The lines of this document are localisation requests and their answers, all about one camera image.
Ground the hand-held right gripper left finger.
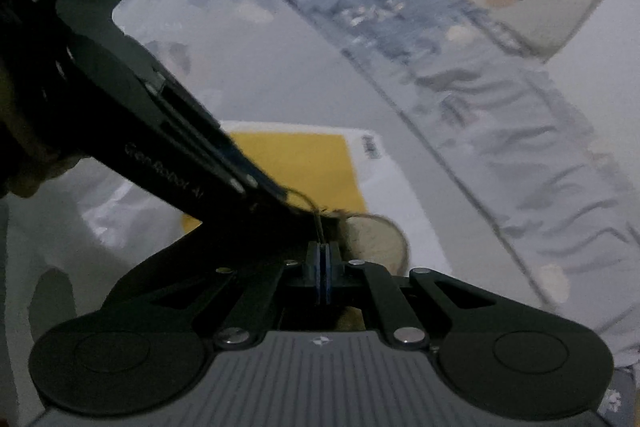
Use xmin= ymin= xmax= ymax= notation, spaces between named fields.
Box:
xmin=145 ymin=242 xmax=324 ymax=350

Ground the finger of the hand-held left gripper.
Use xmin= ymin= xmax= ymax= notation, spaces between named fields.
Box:
xmin=149 ymin=76 xmax=290 ymax=208

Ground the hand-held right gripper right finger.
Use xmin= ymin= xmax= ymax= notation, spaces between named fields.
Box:
xmin=324 ymin=242 xmax=499 ymax=349

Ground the beige suede shoe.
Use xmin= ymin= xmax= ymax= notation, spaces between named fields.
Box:
xmin=100 ymin=202 xmax=410 ymax=334

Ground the brown shoelace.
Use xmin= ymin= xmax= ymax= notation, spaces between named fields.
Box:
xmin=285 ymin=188 xmax=353 ymax=253

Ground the person's left hand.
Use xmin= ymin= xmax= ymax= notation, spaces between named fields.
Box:
xmin=0 ymin=66 xmax=77 ymax=198

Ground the white and yellow plastic bag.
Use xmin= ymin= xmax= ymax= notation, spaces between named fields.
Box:
xmin=0 ymin=121 xmax=453 ymax=427

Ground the blue printed quilt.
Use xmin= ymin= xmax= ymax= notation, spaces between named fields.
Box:
xmin=215 ymin=0 xmax=640 ymax=370

